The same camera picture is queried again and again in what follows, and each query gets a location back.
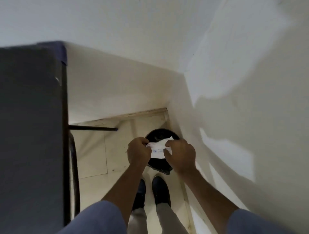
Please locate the person's left hand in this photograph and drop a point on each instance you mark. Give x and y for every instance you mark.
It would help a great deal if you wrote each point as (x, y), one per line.
(138, 151)

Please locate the person's right hand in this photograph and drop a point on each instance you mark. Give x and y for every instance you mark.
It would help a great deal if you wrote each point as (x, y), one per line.
(181, 154)

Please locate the person's left fingers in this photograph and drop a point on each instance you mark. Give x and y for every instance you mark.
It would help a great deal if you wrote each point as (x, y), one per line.
(146, 149)

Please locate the person's right fingers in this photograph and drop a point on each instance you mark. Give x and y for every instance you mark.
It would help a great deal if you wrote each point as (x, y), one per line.
(169, 150)

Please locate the white paper sheet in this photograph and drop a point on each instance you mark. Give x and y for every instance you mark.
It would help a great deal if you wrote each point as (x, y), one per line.
(158, 149)

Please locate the person's left forearm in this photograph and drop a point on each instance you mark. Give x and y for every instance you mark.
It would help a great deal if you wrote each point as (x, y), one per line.
(123, 186)

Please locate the person's right forearm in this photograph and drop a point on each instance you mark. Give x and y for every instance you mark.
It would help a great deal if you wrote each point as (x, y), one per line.
(205, 192)

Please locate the black trash bin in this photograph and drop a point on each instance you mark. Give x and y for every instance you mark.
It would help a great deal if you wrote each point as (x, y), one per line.
(158, 154)

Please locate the person's right black shoe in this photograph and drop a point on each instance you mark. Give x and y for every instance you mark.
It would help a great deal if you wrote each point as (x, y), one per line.
(161, 190)

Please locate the person's black shoe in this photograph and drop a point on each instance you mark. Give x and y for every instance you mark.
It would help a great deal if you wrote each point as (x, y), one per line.
(140, 195)
(161, 190)

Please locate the person's left black shoe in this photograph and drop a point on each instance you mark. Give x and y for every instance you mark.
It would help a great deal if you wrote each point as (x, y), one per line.
(140, 195)

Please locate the person's right trouser leg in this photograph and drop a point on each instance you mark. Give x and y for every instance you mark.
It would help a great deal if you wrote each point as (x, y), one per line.
(169, 219)

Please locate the person's trouser leg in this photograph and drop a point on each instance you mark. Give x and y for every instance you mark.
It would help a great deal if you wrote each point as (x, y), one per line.
(169, 219)
(138, 220)

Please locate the person's left trouser leg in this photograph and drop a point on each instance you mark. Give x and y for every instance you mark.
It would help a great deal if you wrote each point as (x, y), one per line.
(138, 220)

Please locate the person's left blue sleeve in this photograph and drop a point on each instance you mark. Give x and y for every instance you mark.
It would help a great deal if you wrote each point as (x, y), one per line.
(94, 219)

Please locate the person's blue sleeve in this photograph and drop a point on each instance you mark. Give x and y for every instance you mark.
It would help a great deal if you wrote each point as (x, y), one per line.
(94, 219)
(260, 223)

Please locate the person's right blue sleeve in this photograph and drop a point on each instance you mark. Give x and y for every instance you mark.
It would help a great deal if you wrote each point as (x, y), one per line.
(260, 223)

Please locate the grey table with black frame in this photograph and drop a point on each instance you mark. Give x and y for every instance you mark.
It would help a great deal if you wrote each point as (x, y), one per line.
(31, 135)

